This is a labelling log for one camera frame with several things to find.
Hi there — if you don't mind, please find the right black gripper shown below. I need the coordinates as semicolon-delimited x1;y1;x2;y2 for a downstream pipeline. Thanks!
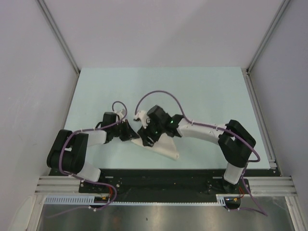
138;117;165;147

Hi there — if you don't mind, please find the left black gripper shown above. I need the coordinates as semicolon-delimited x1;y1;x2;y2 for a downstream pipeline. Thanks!
111;119;139;141

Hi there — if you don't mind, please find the white cloth napkin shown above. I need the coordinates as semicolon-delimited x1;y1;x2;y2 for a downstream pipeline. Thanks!
131;134;180;160

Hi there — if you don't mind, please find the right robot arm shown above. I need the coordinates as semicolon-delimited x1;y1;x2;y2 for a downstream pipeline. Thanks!
134;105;256;193

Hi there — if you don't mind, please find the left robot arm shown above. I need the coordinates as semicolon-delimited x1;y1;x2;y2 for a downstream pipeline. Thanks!
47;109;139;193

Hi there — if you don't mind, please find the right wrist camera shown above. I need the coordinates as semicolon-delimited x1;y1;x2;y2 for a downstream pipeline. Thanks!
133;110;151;128

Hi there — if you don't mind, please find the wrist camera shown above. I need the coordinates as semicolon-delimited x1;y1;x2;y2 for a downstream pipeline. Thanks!
116;108;127;120
133;110;151;128

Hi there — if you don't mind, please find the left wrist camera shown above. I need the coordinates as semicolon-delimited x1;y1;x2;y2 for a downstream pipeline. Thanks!
116;108;127;120

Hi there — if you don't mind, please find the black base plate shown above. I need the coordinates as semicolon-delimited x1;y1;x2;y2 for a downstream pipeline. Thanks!
49;168;281;204

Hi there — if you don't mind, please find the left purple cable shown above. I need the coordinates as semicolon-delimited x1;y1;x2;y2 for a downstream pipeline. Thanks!
47;101;128;217

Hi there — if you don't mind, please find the front aluminium rail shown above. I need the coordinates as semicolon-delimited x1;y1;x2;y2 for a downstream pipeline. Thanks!
35;176;297;196

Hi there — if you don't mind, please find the aluminium rail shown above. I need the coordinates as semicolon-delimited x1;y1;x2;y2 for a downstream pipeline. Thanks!
35;176;297;196
242;69;278;169

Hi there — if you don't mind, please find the white slotted cable duct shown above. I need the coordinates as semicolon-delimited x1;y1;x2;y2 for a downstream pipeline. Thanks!
44;193;228;206

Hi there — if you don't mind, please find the right side aluminium rail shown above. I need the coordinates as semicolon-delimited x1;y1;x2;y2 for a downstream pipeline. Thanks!
242;69;278;169

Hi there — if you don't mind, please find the left aluminium corner post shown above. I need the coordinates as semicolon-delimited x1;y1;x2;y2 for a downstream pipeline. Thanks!
35;0;81;76

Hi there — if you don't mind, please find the aluminium corner post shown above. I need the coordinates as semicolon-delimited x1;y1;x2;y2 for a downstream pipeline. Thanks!
35;0;81;76
246;0;292;74

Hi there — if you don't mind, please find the right aluminium corner post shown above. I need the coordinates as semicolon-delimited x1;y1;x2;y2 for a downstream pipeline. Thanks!
246;0;292;74

